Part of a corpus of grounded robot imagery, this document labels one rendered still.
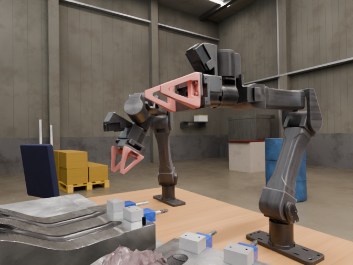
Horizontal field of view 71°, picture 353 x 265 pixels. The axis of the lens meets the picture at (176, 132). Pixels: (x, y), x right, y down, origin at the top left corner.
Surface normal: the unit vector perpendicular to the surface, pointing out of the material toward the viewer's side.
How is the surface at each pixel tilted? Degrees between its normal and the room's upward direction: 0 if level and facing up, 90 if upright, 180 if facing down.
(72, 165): 90
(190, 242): 90
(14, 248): 90
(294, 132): 60
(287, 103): 93
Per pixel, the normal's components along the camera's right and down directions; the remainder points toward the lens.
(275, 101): 0.61, 0.04
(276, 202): -0.73, -0.49
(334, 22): -0.84, 0.00
